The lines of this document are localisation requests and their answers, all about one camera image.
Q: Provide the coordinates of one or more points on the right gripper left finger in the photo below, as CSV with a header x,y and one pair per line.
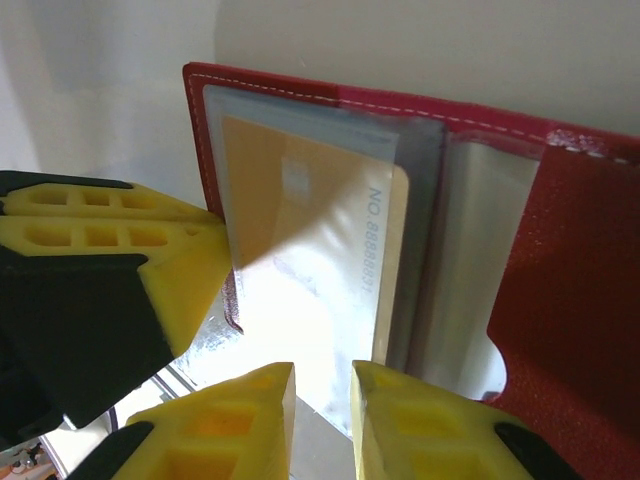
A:
x,y
225,435

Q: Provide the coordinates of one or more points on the gold credit card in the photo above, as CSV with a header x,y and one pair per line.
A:
x,y
310,200

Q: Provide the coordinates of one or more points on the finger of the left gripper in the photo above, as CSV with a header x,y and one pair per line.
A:
x,y
75,325
100,202

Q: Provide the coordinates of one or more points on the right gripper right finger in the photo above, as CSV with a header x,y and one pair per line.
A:
x,y
425,440

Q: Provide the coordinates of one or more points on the red leather card holder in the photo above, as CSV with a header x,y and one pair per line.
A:
x,y
575,250

